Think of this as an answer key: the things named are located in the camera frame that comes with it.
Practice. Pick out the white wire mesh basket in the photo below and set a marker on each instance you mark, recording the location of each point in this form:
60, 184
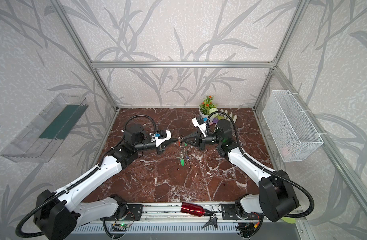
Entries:
292, 131

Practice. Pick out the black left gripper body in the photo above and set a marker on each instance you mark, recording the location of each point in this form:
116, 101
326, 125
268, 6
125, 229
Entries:
159, 144

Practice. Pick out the red spray bottle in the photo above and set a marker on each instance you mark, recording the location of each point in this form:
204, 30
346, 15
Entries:
195, 210

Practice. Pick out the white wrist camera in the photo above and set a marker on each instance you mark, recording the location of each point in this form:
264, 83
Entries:
201, 123
160, 137

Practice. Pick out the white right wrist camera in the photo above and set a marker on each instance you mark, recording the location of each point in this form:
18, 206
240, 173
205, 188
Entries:
201, 123

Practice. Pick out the clear plastic wall shelf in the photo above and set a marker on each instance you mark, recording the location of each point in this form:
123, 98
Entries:
39, 141

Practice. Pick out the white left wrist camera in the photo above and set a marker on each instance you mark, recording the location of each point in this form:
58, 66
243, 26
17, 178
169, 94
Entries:
160, 137

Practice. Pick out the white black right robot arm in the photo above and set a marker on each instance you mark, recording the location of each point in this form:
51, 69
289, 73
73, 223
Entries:
276, 197

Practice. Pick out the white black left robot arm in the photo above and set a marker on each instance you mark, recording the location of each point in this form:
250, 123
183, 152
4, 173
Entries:
64, 210

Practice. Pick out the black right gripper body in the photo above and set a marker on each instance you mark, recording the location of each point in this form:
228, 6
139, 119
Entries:
200, 142

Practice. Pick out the beige grey garden glove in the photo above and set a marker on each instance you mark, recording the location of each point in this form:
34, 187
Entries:
232, 115

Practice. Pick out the white flower pot with plant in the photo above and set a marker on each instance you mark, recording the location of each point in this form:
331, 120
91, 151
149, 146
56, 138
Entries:
207, 107

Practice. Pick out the green garden trowel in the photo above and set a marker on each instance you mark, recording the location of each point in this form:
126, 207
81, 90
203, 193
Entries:
289, 220

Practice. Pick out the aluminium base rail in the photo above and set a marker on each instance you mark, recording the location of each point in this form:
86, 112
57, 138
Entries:
167, 218

